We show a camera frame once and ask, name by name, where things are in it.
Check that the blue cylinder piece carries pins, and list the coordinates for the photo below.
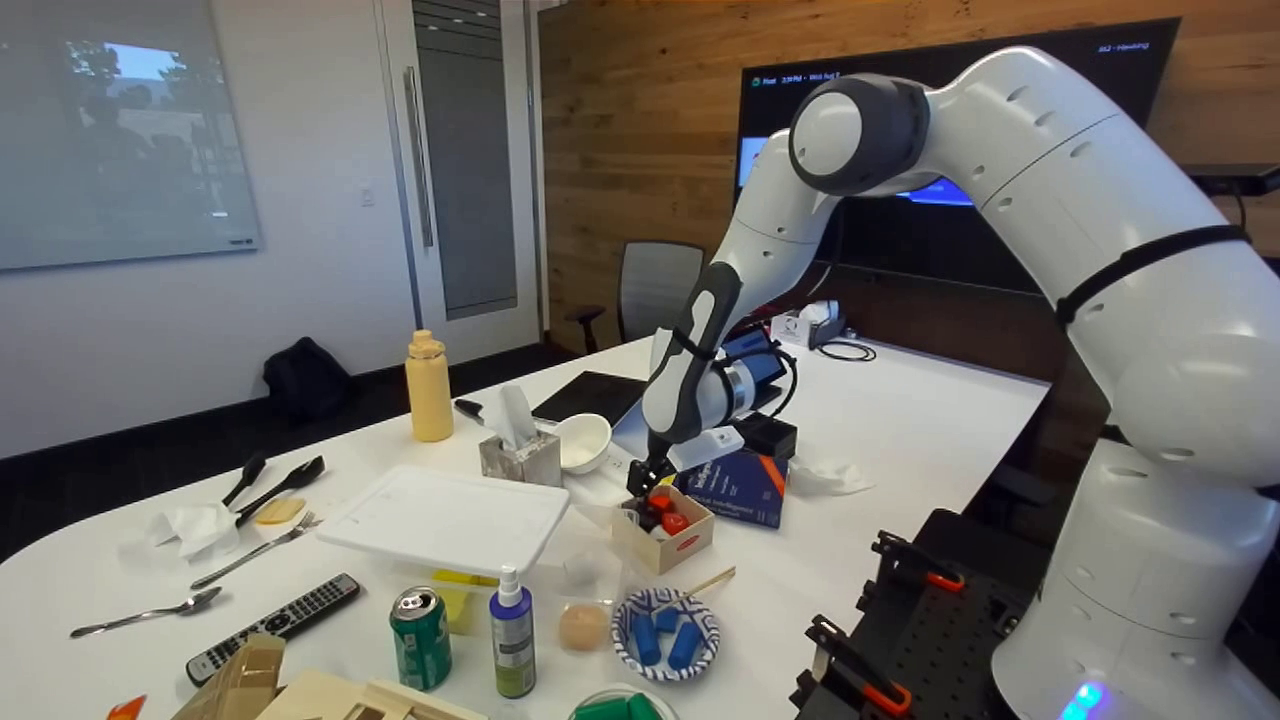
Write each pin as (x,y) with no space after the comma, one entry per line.
(686,641)
(644,636)

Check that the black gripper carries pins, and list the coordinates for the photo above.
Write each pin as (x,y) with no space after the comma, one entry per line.
(658,470)

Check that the black spoon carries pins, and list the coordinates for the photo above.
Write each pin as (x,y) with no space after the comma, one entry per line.
(247,478)

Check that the orange object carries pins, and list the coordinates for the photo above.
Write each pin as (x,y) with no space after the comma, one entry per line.
(126,708)

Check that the dark blue book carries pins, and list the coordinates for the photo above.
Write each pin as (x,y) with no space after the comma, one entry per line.
(743,492)

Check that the white door with glass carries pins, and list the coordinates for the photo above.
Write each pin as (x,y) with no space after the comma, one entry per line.
(464,162)

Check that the grey office chair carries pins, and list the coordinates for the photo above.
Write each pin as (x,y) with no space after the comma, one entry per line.
(655,285)

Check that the large wall television screen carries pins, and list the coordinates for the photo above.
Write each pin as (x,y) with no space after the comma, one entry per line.
(922,245)

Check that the small black box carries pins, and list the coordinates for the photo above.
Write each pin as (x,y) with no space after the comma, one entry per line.
(779,437)

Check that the black backpack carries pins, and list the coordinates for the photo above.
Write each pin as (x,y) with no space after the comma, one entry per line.
(304,381)

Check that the green object in bowl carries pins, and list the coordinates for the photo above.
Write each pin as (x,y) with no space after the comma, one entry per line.
(616,706)

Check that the black object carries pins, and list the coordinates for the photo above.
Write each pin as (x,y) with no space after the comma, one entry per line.
(640,512)

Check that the black spatula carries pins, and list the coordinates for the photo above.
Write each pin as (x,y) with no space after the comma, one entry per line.
(287,485)

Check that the flat black pad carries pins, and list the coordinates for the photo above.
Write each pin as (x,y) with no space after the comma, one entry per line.
(593,399)

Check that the yellow squeeze bottle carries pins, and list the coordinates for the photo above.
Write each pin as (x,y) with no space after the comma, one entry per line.
(431,394)

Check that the silver fork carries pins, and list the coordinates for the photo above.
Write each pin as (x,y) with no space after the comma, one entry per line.
(154,612)

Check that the red block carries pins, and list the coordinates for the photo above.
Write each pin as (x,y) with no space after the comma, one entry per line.
(669,512)

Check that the wooden stick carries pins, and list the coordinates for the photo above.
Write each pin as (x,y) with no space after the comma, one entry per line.
(708,582)

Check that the yellow sponge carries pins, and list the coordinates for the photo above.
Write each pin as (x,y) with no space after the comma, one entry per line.
(283,512)

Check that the white box with blue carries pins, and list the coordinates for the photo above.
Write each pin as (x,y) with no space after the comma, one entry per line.
(817,324)

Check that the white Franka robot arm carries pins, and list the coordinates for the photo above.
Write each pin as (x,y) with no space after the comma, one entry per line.
(1147,333)

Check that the white bowl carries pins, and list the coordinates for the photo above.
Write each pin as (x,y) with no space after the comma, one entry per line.
(586,441)

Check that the beige egg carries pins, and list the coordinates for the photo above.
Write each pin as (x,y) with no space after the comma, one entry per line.
(581,627)

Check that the white cutting board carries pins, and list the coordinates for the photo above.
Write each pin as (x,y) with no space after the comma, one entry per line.
(446,518)

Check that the grey tissue box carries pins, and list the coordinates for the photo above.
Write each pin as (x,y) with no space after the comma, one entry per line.
(522,455)

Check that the small tablet on stand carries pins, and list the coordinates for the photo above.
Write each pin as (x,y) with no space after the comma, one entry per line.
(757,366)

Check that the light wooden tray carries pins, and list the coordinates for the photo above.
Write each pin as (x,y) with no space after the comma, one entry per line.
(345,701)

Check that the black orange clamp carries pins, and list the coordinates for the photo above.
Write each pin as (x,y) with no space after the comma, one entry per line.
(922,562)
(861,667)

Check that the crumpled white tissue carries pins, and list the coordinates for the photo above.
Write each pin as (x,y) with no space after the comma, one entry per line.
(828,478)

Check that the glass wall whiteboard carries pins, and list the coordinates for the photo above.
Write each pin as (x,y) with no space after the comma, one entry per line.
(120,135)

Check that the yellow cup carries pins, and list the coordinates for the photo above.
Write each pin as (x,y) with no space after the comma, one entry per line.
(462,600)

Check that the small wooden box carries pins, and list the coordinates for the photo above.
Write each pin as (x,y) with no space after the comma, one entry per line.
(663,547)

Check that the spray bottle with blue collar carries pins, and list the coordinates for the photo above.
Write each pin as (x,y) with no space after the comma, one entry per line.
(514,641)

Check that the blue patterned plate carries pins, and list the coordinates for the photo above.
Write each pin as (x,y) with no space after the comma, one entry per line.
(666,636)

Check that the black remote control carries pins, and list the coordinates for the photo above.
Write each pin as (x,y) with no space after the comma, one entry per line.
(275,627)

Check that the black mounting board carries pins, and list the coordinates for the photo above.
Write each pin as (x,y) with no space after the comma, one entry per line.
(933,641)

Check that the green soda can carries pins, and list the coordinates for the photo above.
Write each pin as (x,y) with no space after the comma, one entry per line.
(422,641)

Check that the clear plastic bag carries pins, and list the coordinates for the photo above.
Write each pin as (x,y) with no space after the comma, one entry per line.
(180,533)

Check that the light blue folder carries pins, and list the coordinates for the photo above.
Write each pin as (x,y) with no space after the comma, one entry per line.
(627,430)

